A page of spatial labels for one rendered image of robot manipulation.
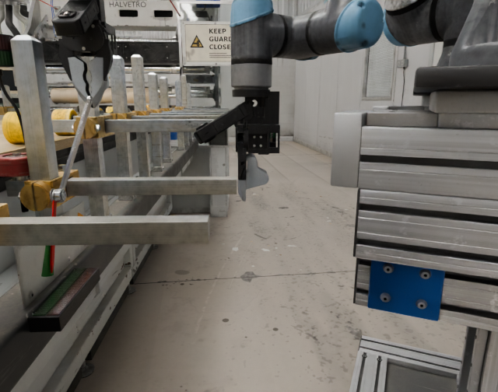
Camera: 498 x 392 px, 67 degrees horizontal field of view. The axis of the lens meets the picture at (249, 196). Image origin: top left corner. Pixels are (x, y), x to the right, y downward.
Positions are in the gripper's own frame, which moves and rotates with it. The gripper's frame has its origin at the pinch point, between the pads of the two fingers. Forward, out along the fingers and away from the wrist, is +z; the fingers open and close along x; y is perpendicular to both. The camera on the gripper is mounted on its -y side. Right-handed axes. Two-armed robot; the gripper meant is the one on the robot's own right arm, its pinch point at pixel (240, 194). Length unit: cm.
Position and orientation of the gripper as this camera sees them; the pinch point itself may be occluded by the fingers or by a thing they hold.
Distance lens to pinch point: 75.0
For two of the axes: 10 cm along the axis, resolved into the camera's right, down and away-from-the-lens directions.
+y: 10.0, -0.1, 0.4
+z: 0.0, 9.7, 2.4
